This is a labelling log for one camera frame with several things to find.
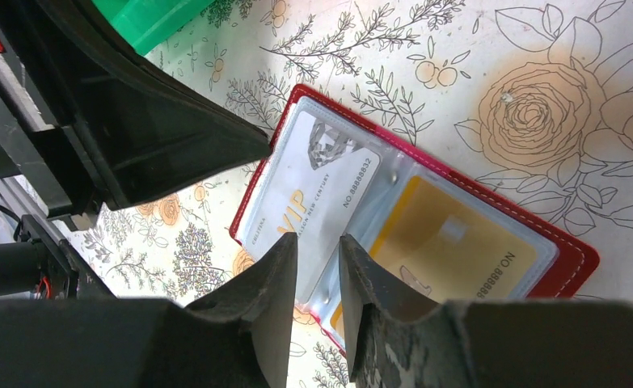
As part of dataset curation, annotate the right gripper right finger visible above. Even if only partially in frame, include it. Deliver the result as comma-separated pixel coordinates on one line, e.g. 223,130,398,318
339,234,633,387

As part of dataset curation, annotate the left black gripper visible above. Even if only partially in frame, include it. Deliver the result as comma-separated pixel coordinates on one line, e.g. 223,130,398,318
0,1,271,299

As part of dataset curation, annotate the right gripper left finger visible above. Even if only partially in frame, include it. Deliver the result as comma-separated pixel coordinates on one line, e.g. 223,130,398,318
0,233,298,387

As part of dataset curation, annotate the gold credit card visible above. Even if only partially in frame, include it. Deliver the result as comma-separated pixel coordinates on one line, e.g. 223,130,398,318
347,174,551,302

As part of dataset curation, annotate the green plastic bin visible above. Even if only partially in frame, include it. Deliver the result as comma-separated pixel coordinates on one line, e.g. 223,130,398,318
93,0,213,55

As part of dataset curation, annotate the red leather card holder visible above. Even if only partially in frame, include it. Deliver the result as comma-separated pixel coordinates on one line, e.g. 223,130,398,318
230,84,600,349

